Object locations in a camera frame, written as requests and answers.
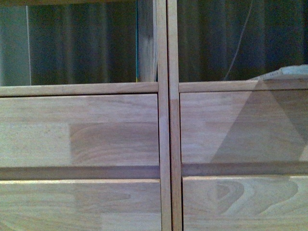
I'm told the upper left wooden drawer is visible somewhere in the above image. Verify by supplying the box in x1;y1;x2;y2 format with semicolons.
0;94;159;167

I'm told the wooden bookshelf with drawers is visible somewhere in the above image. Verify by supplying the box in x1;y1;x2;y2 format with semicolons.
0;0;308;231

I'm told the white paperback book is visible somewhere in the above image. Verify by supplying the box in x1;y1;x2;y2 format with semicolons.
251;64;308;81

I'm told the thin white cable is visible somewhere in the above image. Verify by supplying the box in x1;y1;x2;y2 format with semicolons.
223;0;254;80

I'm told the lower left wooden drawer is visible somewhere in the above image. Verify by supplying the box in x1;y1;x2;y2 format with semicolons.
0;179;162;231

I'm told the wooden drawer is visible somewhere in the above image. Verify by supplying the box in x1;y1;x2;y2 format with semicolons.
0;94;159;167
182;176;308;231
0;179;162;231
180;90;308;164

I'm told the lower right wooden drawer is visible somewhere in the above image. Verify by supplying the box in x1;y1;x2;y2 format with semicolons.
182;176;308;231

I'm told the dark curtain behind shelf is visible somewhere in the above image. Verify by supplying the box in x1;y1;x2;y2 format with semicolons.
0;0;308;86

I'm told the upper right wooden drawer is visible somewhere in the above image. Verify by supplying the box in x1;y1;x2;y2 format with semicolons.
180;90;308;164

